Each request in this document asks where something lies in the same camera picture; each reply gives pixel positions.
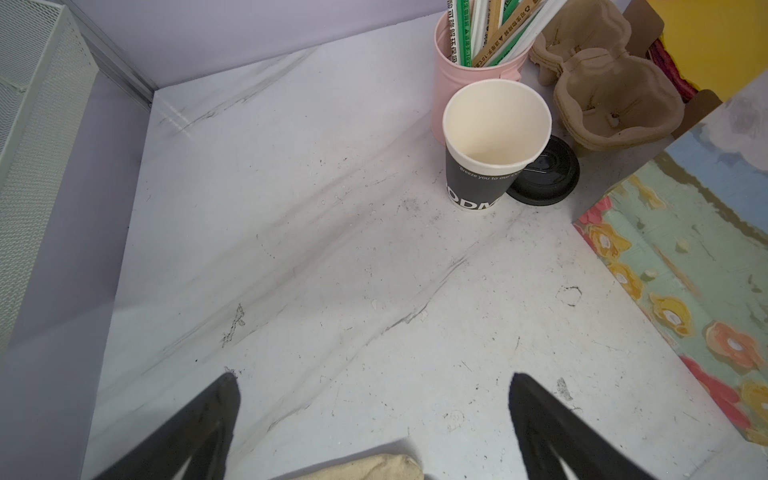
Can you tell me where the green wrapped straw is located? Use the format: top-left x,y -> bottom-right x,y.
452,0 -> 472,67

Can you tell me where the white mesh shelf lower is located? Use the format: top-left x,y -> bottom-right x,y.
1,0 -> 99,348

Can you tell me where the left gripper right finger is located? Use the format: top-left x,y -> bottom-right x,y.
508,373 -> 652,479

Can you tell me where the black paper coffee cup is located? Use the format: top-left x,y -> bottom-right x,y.
442,79 -> 552,211

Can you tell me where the black plastic cup lid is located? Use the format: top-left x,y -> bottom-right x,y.
506,135 -> 581,206

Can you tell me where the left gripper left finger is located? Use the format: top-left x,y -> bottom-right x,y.
98,372 -> 240,479

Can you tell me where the brown pulp cup carrier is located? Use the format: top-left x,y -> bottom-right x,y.
530,1 -> 684,151

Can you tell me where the cream leather work glove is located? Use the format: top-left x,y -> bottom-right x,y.
298,454 -> 425,480

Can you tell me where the green paper takeout bag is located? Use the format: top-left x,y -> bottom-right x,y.
574,75 -> 767,446

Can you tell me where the pink straw holder cup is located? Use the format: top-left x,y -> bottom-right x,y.
431,13 -> 530,145

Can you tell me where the yellow napkin stack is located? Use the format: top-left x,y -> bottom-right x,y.
623,1 -> 767,138

